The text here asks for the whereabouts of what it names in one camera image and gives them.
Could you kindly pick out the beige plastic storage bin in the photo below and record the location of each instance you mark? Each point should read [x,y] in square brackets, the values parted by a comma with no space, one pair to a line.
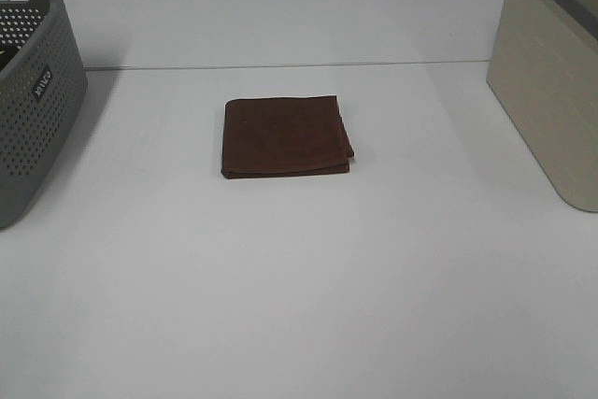
[543,71]

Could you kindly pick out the grey perforated plastic basket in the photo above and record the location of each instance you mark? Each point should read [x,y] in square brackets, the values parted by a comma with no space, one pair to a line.
[43,85]

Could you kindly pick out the brown towel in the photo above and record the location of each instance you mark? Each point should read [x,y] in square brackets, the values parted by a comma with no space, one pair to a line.
[284,137]

